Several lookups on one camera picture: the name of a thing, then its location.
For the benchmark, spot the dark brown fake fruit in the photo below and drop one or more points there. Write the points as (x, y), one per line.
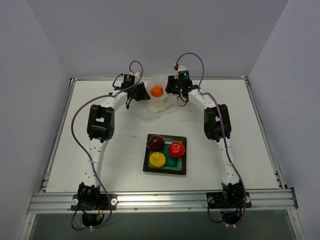
(155, 143)

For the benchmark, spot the aluminium front rail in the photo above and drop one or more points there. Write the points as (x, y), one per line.
(163, 201)

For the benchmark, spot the red fake fruit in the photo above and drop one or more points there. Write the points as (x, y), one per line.
(176, 150)

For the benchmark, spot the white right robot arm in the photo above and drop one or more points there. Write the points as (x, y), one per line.
(217, 128)

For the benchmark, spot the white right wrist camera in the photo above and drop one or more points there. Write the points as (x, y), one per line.
(179, 68)

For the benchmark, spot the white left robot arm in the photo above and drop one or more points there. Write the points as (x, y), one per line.
(100, 128)

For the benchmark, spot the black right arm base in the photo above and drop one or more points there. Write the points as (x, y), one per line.
(232, 202)

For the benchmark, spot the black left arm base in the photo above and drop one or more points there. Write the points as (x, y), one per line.
(91, 208)

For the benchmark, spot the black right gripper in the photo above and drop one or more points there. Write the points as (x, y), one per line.
(171, 85)

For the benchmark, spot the yellow fake fruit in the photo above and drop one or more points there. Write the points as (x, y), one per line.
(157, 159)

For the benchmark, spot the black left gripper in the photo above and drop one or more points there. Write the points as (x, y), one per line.
(139, 91)

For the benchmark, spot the orange fake fruit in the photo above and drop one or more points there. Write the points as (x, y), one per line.
(157, 91)

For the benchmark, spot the teal square ceramic plate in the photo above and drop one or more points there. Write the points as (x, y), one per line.
(172, 166)

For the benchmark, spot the translucent white plastic bag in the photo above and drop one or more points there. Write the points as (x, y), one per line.
(155, 107)

